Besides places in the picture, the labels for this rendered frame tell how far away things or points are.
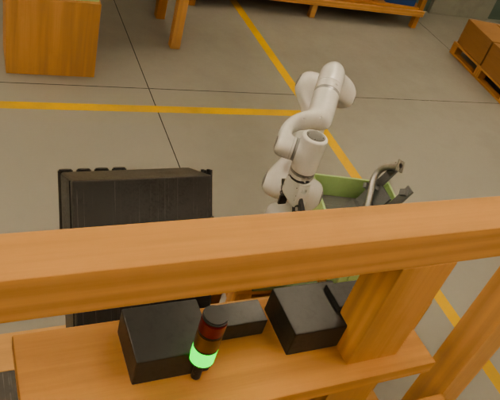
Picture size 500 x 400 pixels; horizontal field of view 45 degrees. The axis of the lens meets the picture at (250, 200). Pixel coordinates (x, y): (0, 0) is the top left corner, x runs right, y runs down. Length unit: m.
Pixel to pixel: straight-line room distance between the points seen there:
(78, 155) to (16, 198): 0.59
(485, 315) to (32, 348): 1.08
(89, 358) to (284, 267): 0.46
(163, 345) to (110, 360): 0.12
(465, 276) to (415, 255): 3.27
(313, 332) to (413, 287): 0.23
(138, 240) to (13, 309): 0.20
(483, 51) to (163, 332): 6.54
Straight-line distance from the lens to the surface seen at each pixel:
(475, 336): 1.71
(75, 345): 1.28
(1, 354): 2.06
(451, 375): 1.81
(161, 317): 1.25
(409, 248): 1.14
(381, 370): 1.43
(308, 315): 1.35
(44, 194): 3.93
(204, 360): 1.19
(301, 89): 2.29
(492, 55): 7.33
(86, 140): 4.40
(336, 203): 2.99
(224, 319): 1.12
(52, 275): 0.86
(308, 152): 1.90
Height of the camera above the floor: 2.58
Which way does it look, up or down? 38 degrees down
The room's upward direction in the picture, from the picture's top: 18 degrees clockwise
